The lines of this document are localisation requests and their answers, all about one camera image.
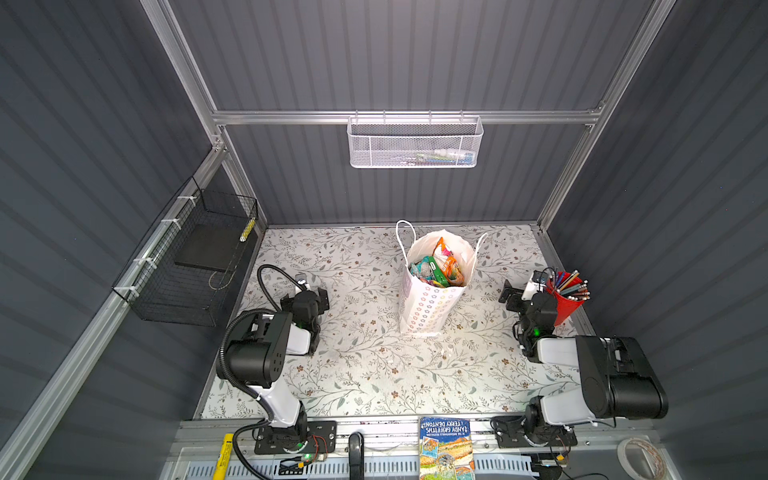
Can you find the black handle tool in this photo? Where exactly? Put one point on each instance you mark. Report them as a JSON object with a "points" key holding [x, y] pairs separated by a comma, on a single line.
{"points": [[356, 456]]}

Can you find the dark green snack packet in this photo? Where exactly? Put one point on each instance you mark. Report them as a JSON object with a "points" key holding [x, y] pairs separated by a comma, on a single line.
{"points": [[440, 280]]}

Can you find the white paper gift bag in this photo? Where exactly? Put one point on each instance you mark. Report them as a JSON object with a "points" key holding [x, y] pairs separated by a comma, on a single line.
{"points": [[424, 309]]}

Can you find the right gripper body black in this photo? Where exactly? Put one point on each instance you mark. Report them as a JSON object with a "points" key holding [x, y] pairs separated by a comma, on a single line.
{"points": [[519, 306]]}

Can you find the colourful book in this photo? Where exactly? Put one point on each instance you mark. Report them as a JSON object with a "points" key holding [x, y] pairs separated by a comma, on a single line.
{"points": [[445, 449]]}

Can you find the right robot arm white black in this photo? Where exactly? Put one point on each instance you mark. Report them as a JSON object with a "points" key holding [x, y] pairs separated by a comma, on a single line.
{"points": [[616, 380]]}

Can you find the orange Fox's packet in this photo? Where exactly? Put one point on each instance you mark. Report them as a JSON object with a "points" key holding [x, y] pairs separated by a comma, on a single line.
{"points": [[448, 264]]}

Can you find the black wire basket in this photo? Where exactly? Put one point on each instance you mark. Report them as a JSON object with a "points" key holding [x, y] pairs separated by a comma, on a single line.
{"points": [[192, 264]]}

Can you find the red pencil cup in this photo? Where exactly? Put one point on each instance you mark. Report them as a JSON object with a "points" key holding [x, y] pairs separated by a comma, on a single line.
{"points": [[570, 290]]}

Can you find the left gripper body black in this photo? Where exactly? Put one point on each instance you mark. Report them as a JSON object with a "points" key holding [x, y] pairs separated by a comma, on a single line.
{"points": [[320, 304]]}

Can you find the teal snack packet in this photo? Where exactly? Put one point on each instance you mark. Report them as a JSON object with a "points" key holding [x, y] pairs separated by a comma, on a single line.
{"points": [[422, 270]]}

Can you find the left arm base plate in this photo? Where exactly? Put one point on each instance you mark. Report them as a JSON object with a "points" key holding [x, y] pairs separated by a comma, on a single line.
{"points": [[303, 437]]}

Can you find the yellow marker in basket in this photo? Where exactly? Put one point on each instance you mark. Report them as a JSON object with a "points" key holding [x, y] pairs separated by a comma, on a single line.
{"points": [[247, 230]]}

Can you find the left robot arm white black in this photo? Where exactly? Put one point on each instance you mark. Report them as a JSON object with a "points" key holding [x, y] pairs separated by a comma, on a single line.
{"points": [[254, 350]]}

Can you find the white wire mesh basket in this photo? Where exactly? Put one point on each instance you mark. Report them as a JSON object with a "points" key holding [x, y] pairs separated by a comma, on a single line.
{"points": [[414, 142]]}

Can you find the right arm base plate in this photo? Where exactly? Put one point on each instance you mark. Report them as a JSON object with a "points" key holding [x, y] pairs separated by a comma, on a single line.
{"points": [[518, 432]]}

